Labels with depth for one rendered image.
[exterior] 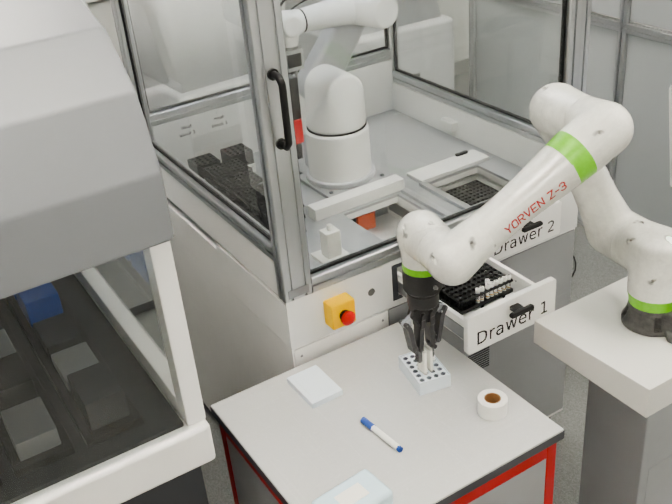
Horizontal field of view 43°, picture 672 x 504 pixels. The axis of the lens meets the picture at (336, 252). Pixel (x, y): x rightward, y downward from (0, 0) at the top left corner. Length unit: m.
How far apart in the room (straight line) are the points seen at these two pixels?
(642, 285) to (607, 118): 0.48
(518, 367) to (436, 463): 0.97
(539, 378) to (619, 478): 0.60
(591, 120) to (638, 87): 2.11
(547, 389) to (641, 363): 0.94
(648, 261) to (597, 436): 0.58
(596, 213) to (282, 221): 0.77
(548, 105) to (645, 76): 1.98
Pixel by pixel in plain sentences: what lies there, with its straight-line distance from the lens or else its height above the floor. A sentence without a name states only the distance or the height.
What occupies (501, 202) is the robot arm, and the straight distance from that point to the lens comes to 1.82.
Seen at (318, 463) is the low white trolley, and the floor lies 0.76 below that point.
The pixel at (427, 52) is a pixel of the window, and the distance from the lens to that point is 2.17.
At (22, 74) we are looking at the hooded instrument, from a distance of 1.59.
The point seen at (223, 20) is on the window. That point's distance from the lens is 2.04.
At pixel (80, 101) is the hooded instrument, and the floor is 1.65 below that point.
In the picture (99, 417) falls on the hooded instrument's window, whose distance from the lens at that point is 1.80.
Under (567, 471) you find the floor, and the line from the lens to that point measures 3.06.
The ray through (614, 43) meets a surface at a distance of 4.03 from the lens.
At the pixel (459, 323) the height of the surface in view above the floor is 0.88.
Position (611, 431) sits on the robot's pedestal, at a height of 0.52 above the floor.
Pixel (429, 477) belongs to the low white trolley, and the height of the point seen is 0.76.
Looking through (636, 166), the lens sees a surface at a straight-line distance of 4.11.
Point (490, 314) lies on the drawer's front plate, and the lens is 2.14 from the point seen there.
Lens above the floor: 2.13
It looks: 30 degrees down
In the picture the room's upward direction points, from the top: 5 degrees counter-clockwise
